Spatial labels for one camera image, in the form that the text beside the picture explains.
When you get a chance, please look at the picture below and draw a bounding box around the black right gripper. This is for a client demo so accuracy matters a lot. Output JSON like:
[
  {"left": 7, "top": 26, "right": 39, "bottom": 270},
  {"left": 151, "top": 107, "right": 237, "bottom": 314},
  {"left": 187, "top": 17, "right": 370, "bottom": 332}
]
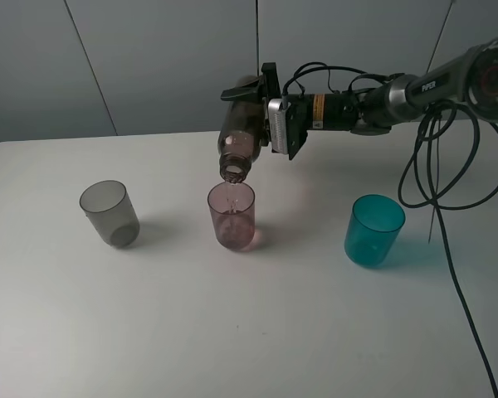
[{"left": 221, "top": 62, "right": 306, "bottom": 143}]

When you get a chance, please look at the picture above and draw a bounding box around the brown translucent water bottle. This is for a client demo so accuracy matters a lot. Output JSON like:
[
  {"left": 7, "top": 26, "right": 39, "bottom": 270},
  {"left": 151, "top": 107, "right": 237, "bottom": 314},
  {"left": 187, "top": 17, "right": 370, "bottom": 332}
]
[{"left": 217, "top": 75, "right": 268, "bottom": 184}]

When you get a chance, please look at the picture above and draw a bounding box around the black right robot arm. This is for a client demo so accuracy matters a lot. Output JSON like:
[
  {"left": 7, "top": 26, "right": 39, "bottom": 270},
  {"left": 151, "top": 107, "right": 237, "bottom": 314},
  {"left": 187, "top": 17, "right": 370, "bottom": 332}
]
[{"left": 221, "top": 37, "right": 498, "bottom": 156}]

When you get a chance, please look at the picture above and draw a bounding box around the pink translucent plastic cup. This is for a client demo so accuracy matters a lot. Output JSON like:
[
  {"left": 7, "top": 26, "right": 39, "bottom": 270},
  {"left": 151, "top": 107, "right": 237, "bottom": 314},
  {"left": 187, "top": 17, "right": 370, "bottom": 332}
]
[{"left": 207, "top": 182, "right": 256, "bottom": 251}]

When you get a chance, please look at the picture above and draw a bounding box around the teal translucent plastic cup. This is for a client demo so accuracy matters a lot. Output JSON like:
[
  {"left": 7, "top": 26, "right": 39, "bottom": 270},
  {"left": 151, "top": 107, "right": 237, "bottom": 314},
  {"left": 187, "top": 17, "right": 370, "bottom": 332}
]
[{"left": 344, "top": 194, "right": 406, "bottom": 268}]

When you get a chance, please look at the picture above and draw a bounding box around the grey translucent plastic cup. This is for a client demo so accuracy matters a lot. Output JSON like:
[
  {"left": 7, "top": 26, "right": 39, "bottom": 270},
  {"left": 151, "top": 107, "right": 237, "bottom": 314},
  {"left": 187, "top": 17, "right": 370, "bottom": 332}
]
[{"left": 79, "top": 180, "right": 140, "bottom": 248}]

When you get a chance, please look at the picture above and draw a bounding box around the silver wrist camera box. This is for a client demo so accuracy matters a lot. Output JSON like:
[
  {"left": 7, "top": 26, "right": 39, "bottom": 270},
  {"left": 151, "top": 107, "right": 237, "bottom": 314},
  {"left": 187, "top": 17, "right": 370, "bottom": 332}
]
[{"left": 267, "top": 99, "right": 308, "bottom": 161}]

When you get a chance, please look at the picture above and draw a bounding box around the black looping arm cable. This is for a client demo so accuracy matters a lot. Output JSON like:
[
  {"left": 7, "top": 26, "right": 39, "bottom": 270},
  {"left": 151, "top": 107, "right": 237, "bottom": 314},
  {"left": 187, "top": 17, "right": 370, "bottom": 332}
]
[{"left": 281, "top": 62, "right": 498, "bottom": 398}]

